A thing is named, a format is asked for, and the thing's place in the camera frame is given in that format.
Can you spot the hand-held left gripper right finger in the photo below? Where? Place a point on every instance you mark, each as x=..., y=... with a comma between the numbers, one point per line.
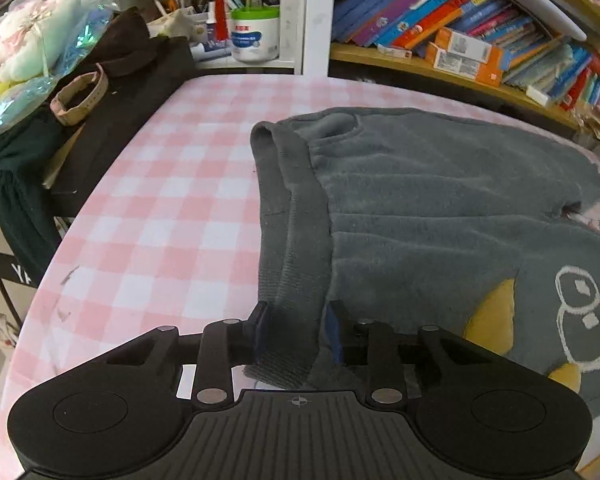
x=334, y=336

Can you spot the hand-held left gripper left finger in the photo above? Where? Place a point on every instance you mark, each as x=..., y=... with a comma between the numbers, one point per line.
x=261, y=334

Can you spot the grey sweater with penguin print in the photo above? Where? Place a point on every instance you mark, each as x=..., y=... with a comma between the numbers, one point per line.
x=420, y=200

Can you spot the pink checked tablecloth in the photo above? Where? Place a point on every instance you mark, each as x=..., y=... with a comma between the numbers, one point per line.
x=180, y=200

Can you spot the black cloth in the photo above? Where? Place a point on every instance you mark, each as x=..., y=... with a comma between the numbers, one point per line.
x=130, y=115

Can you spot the dark green cloth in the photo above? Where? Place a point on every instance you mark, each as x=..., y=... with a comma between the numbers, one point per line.
x=20, y=200

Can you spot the wooden shelf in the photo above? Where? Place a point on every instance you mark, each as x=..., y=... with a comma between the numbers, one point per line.
x=430, y=72

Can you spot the small white box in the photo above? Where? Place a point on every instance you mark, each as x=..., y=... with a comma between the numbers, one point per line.
x=537, y=95
x=395, y=51

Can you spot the white jar with green lid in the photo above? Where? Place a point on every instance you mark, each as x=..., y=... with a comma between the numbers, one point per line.
x=255, y=40

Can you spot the orange box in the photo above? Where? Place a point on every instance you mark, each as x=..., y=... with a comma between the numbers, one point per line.
x=472, y=45
x=460, y=66

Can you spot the pink wrist band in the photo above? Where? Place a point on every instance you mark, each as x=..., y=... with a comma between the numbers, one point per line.
x=98, y=83

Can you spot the red tassel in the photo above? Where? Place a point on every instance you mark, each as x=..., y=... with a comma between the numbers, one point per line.
x=221, y=17

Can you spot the white pen holder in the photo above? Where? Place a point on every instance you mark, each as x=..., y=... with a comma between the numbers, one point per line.
x=180, y=25

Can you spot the brown cloth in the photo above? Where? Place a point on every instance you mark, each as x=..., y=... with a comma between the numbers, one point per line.
x=130, y=35

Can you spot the plush toy in plastic bag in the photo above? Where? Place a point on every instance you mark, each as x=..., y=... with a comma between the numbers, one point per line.
x=89, y=30

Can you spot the row of colourful books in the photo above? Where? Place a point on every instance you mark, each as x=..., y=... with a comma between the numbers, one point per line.
x=480, y=15

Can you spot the pastel plush doll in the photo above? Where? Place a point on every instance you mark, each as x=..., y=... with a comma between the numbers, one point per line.
x=30, y=35

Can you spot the white flat board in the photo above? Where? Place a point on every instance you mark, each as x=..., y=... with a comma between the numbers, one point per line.
x=535, y=5

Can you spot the black chair frame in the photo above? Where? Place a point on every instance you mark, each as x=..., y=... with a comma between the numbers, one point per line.
x=15, y=267

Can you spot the white shelf post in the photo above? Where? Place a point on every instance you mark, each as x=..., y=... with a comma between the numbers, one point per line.
x=316, y=20

